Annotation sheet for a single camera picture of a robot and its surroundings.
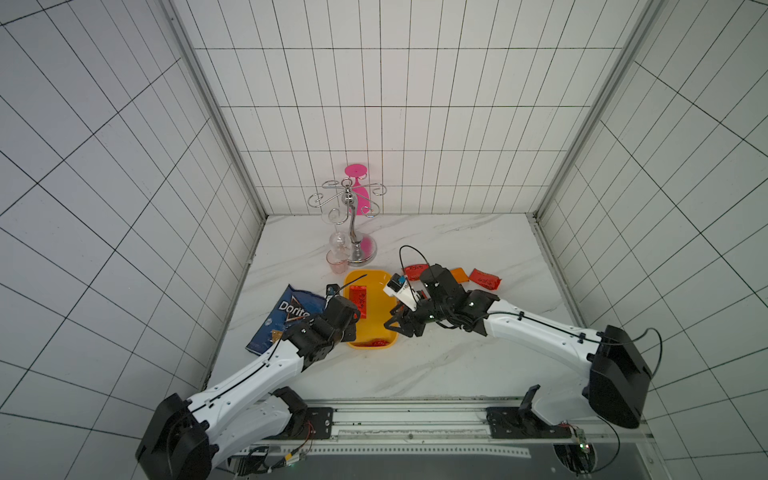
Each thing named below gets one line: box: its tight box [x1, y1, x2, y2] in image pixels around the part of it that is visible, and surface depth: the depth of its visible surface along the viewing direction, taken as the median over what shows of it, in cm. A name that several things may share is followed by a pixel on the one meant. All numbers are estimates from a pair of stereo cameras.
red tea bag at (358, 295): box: [349, 285, 367, 319], surface depth 93 cm
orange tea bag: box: [450, 267, 470, 283], surface depth 102 cm
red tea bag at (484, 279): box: [469, 268, 502, 291], surface depth 102 cm
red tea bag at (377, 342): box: [354, 338, 390, 347], surface depth 83 cm
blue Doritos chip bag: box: [246, 284, 327, 355], surface depth 93 cm
